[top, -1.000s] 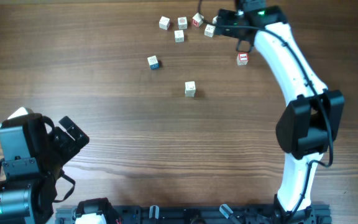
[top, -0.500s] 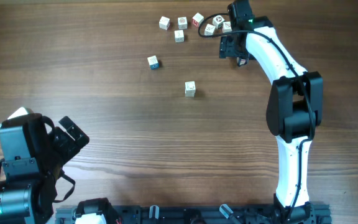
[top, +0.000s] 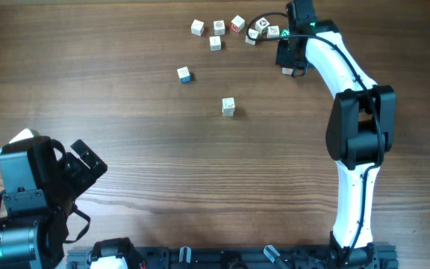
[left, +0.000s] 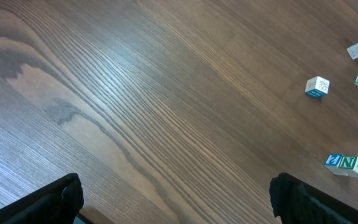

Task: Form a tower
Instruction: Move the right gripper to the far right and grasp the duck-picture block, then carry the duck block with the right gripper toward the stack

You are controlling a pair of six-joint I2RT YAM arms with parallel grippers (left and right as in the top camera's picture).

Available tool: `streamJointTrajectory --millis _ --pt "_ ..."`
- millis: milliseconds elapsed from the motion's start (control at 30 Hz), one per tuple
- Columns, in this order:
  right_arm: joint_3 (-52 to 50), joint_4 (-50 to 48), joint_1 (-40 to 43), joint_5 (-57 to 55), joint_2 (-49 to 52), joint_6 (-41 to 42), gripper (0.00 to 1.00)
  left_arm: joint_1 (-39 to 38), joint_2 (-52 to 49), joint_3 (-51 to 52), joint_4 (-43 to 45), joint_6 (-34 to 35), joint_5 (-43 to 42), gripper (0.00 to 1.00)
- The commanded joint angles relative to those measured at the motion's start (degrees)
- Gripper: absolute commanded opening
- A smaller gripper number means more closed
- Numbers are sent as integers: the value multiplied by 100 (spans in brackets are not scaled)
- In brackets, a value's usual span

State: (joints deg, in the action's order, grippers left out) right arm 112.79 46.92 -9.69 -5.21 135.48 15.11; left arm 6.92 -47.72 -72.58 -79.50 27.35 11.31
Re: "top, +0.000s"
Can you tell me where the wooden block sketch top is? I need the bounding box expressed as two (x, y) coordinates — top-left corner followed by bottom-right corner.
(267, 25), (280, 38)

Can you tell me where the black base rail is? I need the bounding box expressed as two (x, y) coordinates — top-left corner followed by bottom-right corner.
(66, 238), (399, 269)

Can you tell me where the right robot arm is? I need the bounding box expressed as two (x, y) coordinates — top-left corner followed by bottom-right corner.
(276, 1), (396, 268)

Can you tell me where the right black cable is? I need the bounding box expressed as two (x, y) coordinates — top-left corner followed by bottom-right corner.
(245, 11), (386, 268)

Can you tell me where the wooden block red letter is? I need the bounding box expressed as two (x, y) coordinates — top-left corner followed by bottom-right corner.
(230, 15), (246, 33)

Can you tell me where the wooden block green letter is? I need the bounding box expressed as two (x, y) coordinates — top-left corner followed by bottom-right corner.
(280, 28), (290, 40)

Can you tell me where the wooden block pale picture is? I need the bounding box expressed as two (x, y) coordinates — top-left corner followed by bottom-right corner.
(222, 97), (235, 111)

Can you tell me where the wooden block blue side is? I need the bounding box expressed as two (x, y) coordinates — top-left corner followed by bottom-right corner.
(177, 67), (191, 84)

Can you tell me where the plain wooden block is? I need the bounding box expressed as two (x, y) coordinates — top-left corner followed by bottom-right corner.
(209, 36), (222, 52)

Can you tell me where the wooden block faint drawing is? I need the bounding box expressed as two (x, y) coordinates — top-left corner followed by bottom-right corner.
(245, 28), (259, 46)

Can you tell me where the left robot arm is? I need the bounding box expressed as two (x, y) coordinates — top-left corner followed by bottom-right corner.
(0, 136), (108, 268)

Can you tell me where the wooden block with drawing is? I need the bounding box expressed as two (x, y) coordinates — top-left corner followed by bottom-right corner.
(222, 108), (235, 117)

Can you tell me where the wooden block red frame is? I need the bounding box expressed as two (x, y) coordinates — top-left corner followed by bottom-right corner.
(281, 67), (293, 75)

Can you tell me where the wooden block dark picture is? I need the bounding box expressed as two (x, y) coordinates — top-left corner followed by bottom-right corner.
(255, 17), (270, 35)

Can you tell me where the wooden block far left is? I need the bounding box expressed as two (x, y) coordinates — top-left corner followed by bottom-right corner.
(190, 19), (205, 36)

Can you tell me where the wooden block orange picture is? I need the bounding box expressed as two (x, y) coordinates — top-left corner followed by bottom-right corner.
(214, 20), (225, 36)

